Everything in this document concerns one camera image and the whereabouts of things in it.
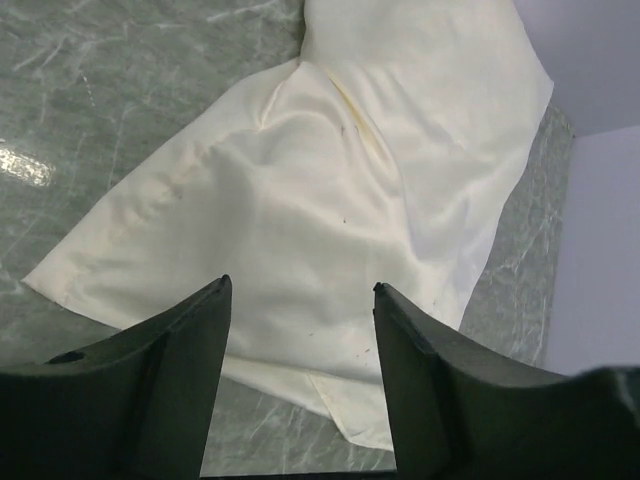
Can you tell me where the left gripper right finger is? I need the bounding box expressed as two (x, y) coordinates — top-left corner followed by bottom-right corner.
(374, 283), (639, 479)

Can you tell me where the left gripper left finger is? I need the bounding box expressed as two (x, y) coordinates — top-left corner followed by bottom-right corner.
(1, 277), (232, 479)

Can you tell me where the cream pillowcase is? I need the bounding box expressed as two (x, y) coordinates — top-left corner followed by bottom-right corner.
(25, 0), (553, 450)

